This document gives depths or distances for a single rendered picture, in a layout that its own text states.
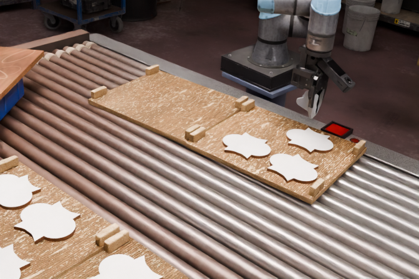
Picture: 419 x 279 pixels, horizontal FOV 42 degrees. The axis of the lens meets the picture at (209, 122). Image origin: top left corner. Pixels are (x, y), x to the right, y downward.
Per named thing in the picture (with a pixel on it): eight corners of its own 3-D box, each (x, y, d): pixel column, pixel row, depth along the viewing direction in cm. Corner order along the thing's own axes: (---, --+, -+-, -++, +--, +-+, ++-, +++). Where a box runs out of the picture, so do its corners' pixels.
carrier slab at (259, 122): (251, 108, 182) (252, 104, 182) (366, 152, 162) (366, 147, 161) (185, 147, 157) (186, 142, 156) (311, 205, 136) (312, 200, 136)
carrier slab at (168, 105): (157, 73, 203) (157, 69, 203) (249, 106, 183) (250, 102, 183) (88, 103, 178) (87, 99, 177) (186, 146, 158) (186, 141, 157)
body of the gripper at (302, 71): (302, 79, 160) (308, 40, 154) (328, 88, 155) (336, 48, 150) (289, 86, 154) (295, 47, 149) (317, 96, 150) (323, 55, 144)
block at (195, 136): (201, 134, 162) (201, 126, 160) (206, 136, 161) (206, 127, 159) (188, 141, 157) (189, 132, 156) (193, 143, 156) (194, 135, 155)
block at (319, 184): (318, 185, 142) (320, 176, 140) (324, 187, 141) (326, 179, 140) (307, 195, 137) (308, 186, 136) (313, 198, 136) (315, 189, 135)
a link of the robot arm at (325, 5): (341, -10, 145) (344, -2, 138) (334, 29, 150) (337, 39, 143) (312, -13, 146) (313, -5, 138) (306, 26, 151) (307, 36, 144)
